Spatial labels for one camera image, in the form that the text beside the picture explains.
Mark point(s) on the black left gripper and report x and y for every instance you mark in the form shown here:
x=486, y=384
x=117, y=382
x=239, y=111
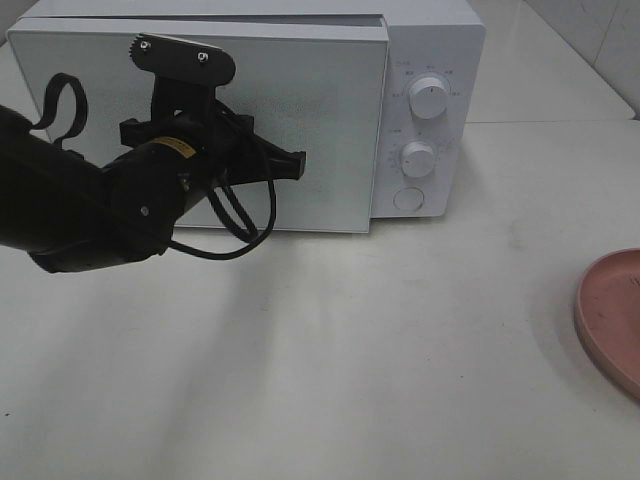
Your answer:
x=193, y=141

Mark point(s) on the white microwave door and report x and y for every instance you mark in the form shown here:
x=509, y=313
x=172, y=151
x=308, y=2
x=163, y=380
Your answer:
x=309, y=87

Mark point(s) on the round white door button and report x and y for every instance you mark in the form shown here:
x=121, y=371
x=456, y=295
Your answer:
x=409, y=199

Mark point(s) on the white microwave knob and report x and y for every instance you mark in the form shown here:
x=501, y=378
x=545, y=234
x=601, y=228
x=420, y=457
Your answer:
x=417, y=159
x=428, y=96

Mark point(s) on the pink round plate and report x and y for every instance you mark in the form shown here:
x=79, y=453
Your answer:
x=606, y=317

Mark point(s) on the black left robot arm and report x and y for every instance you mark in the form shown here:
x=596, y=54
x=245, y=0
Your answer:
x=70, y=215

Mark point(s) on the white microwave oven body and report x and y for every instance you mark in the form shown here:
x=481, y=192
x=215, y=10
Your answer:
x=444, y=38

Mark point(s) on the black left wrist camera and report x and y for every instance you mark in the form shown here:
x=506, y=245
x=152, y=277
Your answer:
x=182, y=60

